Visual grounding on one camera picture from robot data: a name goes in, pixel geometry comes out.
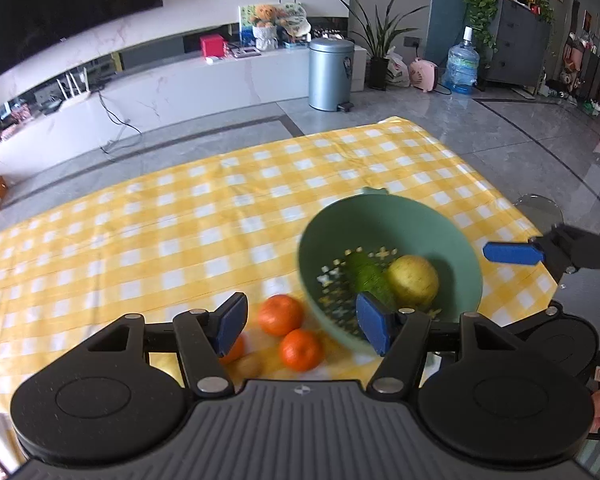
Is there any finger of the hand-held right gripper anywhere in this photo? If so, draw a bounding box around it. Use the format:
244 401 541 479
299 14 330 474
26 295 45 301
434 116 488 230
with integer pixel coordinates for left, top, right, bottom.
482 224 581 281

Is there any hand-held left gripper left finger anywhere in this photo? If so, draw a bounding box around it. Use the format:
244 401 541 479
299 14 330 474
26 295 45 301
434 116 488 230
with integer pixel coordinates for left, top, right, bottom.
87 292 249 397

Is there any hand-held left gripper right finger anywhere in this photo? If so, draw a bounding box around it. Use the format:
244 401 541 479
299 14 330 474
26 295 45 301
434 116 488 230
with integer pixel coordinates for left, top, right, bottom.
356 292 518 395

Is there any orange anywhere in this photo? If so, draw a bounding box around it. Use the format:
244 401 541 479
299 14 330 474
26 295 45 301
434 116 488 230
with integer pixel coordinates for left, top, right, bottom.
219 334 246 365
280 329 324 372
258 294 305 337

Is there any small tan round fruit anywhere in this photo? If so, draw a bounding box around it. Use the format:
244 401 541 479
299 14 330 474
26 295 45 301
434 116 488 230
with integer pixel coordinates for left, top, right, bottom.
232 352 262 378

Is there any green cucumber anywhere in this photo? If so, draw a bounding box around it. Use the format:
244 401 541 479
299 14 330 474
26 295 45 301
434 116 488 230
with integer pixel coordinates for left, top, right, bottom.
344 251 398 311

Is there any large yellow round fruit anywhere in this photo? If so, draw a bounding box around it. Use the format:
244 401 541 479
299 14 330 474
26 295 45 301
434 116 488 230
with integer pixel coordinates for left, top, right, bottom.
384 255 440 312

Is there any green plastic bowl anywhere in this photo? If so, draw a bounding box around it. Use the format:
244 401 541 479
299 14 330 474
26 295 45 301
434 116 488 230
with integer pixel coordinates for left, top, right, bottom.
297 186 484 352

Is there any yellow checked tablecloth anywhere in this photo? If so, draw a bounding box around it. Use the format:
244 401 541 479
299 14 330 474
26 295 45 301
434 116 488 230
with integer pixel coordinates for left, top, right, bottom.
0 116 561 461

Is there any blue water bottle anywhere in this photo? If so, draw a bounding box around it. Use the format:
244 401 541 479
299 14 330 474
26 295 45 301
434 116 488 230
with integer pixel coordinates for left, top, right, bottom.
442 26 481 95

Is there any cluttered shelf rack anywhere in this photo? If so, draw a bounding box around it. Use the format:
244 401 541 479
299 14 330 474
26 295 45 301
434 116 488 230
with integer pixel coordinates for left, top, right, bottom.
560 30 600 106

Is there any pink fan heater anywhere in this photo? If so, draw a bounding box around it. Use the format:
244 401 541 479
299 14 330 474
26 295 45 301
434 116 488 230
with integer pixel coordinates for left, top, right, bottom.
409 57 442 92

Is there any grey drawer cabinet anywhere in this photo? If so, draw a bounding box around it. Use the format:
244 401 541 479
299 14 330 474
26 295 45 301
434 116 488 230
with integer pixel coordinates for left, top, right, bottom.
485 0 553 91

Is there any white plastic bag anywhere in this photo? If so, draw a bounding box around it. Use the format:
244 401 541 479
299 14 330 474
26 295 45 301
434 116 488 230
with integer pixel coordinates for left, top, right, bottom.
385 47 411 87

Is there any white marble television cabinet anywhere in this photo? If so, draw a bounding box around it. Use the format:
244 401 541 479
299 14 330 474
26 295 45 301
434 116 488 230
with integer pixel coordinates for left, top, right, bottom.
0 45 368 171

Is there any white box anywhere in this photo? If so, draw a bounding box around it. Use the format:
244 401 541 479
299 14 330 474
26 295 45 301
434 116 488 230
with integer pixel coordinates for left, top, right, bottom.
352 45 368 93

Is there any grey metal trash can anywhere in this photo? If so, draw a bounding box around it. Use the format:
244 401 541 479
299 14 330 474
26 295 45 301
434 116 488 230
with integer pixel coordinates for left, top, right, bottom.
307 37 356 112

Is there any long-leaved potted plant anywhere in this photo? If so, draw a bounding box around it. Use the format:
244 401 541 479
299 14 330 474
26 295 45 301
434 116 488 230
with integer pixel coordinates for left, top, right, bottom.
337 0 416 92

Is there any white router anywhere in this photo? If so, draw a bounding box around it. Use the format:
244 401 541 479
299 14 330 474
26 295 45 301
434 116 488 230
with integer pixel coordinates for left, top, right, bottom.
57 67 91 106

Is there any red box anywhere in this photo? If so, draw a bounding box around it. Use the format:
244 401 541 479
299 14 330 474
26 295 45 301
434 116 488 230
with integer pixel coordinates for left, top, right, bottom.
200 35 226 58

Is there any teddy bear bouquet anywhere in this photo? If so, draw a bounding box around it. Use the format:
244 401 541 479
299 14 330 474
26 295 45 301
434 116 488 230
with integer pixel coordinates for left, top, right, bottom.
252 5 281 52

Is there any round paper fan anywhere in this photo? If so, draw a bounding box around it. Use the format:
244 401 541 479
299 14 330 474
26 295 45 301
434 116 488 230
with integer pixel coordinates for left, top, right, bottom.
280 10 311 41

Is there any black flat television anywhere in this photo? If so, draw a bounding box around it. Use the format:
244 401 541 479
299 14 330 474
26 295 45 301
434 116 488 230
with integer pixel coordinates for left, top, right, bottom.
0 0 163 81

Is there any black cable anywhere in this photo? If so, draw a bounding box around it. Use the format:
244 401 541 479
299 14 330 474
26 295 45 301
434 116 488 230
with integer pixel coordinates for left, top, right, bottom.
97 87 143 153

